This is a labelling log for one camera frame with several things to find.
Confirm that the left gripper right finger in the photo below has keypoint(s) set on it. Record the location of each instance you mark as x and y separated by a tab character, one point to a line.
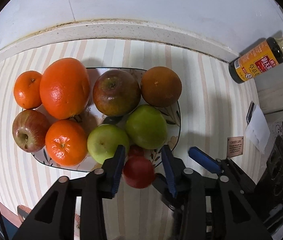
203	207

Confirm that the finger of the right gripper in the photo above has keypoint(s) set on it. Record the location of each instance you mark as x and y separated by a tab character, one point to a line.
204	160

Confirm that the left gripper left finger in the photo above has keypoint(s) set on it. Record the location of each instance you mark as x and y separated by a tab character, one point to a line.
54	215

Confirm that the red cherry tomato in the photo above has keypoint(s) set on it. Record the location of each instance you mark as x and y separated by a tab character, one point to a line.
138	172
135	151

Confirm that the brown label patch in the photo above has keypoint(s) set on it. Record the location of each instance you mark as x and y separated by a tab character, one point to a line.
235	146

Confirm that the white folded paper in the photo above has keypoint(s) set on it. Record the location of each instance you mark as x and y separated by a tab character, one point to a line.
257	130

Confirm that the green apple right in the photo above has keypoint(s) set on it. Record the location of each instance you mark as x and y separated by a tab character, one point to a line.
147	127

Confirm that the green apple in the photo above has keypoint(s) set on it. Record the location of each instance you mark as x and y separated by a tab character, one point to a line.
147	127
103	141

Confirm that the orange front middle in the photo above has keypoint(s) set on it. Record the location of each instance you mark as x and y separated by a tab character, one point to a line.
66	143

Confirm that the green apple left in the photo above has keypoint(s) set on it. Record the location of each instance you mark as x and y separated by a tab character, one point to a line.
103	141

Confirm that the red apple front left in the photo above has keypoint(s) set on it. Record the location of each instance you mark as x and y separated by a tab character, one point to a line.
29	130

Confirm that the orange back right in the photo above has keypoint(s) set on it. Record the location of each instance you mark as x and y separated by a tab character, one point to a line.
160	86

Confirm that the floral ceramic fruit plate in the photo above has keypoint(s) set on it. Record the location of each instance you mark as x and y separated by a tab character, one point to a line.
91	117

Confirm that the dark red apple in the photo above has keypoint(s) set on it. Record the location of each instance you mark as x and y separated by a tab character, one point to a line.
116	93

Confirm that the soy sauce bottle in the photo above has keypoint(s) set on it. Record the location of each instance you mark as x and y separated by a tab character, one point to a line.
261	58

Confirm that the small orange back left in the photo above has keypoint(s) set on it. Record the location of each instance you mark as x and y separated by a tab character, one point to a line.
26	89

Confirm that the large orange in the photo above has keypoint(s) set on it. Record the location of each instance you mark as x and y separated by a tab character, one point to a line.
65	88

